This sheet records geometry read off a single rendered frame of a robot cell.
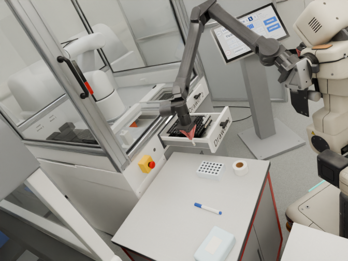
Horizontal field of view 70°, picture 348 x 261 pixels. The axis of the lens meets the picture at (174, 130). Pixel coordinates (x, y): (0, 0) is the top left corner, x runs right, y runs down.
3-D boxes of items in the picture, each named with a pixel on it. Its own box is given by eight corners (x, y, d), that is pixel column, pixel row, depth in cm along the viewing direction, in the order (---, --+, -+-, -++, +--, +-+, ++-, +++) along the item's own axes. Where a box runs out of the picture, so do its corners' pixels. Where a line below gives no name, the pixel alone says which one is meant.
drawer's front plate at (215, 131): (232, 120, 148) (228, 105, 142) (214, 153, 130) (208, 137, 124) (229, 120, 149) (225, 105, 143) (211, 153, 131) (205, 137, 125)
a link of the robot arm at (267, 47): (208, -11, 113) (213, 4, 122) (187, 11, 115) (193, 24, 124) (284, 44, 96) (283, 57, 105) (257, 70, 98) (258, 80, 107)
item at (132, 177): (208, 92, 194) (203, 75, 187) (134, 192, 130) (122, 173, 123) (125, 98, 250) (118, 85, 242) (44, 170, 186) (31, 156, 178)
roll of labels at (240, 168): (236, 177, 119) (234, 172, 117) (232, 168, 125) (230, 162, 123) (250, 173, 118) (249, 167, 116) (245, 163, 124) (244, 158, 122)
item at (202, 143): (228, 120, 147) (226, 112, 144) (212, 149, 131) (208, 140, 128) (174, 120, 171) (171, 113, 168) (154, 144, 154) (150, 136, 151)
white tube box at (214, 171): (226, 169, 126) (224, 163, 124) (219, 180, 121) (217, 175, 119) (204, 165, 134) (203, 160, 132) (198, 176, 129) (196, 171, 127)
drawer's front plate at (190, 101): (205, 96, 187) (201, 83, 181) (189, 118, 168) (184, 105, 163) (203, 96, 188) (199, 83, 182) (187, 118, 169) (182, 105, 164)
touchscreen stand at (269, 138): (305, 144, 223) (295, 32, 171) (259, 162, 225) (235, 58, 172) (276, 119, 266) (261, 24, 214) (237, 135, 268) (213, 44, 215)
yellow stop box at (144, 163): (156, 164, 136) (151, 155, 132) (149, 174, 132) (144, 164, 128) (149, 163, 139) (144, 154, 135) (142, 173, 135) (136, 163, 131)
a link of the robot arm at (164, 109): (179, 84, 109) (186, 91, 117) (156, 89, 113) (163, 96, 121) (182, 110, 106) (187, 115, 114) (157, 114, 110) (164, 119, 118)
